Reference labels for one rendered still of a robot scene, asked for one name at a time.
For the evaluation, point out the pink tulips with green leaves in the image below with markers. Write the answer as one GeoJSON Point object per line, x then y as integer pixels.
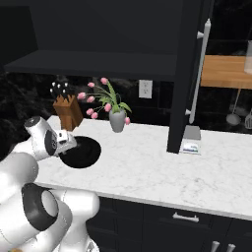
{"type": "Point", "coordinates": [110, 96]}

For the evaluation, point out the clear glass jar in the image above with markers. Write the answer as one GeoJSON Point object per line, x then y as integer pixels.
{"type": "Point", "coordinates": [248, 59]}

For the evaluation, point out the dark open wall cabinet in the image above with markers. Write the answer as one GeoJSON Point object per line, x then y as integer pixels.
{"type": "Point", "coordinates": [98, 39]}

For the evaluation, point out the hanging silver ladle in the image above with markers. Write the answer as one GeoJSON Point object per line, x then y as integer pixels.
{"type": "Point", "coordinates": [233, 118]}

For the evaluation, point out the dark base cabinet run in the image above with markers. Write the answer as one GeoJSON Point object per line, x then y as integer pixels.
{"type": "Point", "coordinates": [118, 223]}

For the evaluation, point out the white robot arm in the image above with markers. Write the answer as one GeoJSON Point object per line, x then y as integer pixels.
{"type": "Point", "coordinates": [19, 183]}

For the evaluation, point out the dark cabinet door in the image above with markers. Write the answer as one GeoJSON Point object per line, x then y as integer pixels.
{"type": "Point", "coordinates": [183, 82]}

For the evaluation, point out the grey and white kitchen scale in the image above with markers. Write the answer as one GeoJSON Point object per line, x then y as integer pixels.
{"type": "Point", "coordinates": [191, 142]}

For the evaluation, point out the wooden wall shelf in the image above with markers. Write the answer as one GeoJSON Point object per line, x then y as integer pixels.
{"type": "Point", "coordinates": [223, 70]}

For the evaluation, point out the hanging silver spatula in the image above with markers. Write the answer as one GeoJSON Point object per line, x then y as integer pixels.
{"type": "Point", "coordinates": [249, 121]}

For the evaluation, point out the wooden knife block with knives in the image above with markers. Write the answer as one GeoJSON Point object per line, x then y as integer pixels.
{"type": "Point", "coordinates": [69, 111]}

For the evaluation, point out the black bowl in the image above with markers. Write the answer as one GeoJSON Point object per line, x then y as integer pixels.
{"type": "Point", "coordinates": [83, 153]}

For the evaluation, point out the dark drawer front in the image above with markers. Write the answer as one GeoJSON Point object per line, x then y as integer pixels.
{"type": "Point", "coordinates": [177, 226]}

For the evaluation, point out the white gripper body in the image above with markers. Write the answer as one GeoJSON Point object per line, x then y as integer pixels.
{"type": "Point", "coordinates": [69, 143]}

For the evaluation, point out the white wall outlet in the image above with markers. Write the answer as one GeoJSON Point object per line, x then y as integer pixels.
{"type": "Point", "coordinates": [145, 89]}

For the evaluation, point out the grey vase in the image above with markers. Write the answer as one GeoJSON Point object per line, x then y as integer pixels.
{"type": "Point", "coordinates": [117, 121]}

